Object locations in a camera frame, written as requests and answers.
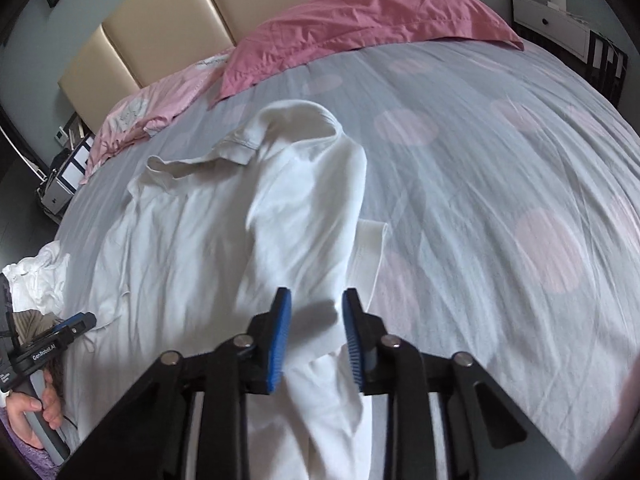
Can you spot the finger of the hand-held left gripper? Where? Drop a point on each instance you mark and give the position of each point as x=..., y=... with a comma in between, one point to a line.
x=80, y=322

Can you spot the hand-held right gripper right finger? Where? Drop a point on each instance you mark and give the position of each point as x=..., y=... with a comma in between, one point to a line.
x=352, y=345

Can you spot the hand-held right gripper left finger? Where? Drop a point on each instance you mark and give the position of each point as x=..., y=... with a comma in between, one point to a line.
x=280, y=340

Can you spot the white shirt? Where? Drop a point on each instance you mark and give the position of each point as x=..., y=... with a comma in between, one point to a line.
x=200, y=240

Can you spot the person's left hand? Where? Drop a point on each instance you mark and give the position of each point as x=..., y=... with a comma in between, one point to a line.
x=52, y=405

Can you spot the beige striped garment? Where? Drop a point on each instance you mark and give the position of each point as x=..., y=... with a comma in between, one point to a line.
x=35, y=321

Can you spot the white cloth pile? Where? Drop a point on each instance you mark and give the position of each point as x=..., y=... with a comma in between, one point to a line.
x=35, y=280

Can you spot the purple fuzzy garment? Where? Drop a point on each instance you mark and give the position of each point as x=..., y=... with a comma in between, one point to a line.
x=20, y=455

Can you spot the grey appliance box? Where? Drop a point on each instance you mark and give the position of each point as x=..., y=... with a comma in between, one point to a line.
x=55, y=197

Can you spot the black and white nightstand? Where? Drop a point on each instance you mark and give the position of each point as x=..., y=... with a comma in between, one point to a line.
x=75, y=160

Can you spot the light pink printed pillow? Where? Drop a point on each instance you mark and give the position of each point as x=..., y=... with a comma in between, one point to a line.
x=150, y=105

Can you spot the beige padded headboard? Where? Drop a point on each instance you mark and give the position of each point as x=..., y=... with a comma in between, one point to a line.
x=165, y=25

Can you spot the white drawer black nightstand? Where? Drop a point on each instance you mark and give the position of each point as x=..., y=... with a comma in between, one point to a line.
x=550, y=22

